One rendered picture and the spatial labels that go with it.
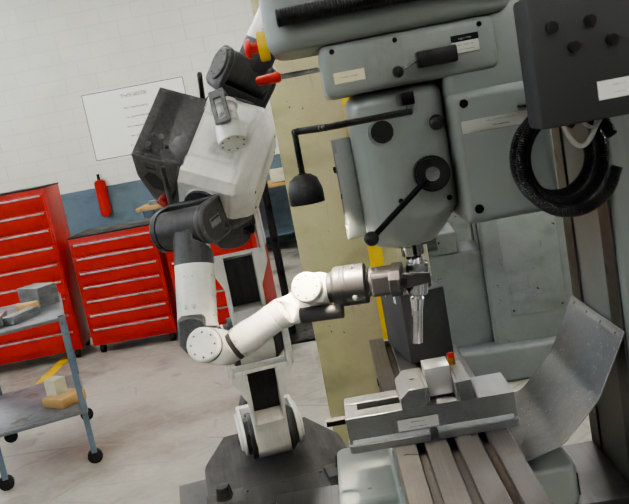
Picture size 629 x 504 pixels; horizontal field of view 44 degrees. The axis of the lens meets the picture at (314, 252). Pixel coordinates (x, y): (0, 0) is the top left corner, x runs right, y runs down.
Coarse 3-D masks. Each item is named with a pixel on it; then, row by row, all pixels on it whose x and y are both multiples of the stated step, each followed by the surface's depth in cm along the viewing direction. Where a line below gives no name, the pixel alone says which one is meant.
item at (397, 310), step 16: (432, 288) 202; (384, 304) 220; (400, 304) 202; (432, 304) 203; (400, 320) 205; (432, 320) 203; (448, 320) 204; (400, 336) 209; (432, 336) 204; (448, 336) 205; (400, 352) 213; (416, 352) 204; (432, 352) 204
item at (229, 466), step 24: (312, 432) 262; (216, 456) 257; (240, 456) 254; (288, 456) 247; (312, 456) 244; (336, 456) 223; (216, 480) 240; (240, 480) 237; (264, 480) 234; (288, 480) 226; (312, 480) 223; (336, 480) 218
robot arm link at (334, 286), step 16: (304, 272) 165; (320, 272) 167; (336, 272) 166; (304, 288) 165; (320, 288) 164; (336, 288) 165; (320, 304) 170; (336, 304) 167; (304, 320) 169; (320, 320) 169
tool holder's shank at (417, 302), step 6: (414, 300) 166; (420, 300) 166; (414, 306) 166; (420, 306) 166; (414, 312) 167; (420, 312) 167; (414, 318) 167; (420, 318) 167; (414, 324) 167; (420, 324) 167; (414, 330) 168; (420, 330) 168; (414, 336) 168; (420, 336) 168; (414, 342) 168; (420, 342) 168
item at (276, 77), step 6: (276, 72) 168; (288, 72) 168; (294, 72) 168; (300, 72) 168; (306, 72) 168; (312, 72) 168; (318, 72) 168; (258, 78) 168; (264, 78) 168; (270, 78) 168; (276, 78) 167; (282, 78) 168; (258, 84) 168; (264, 84) 168
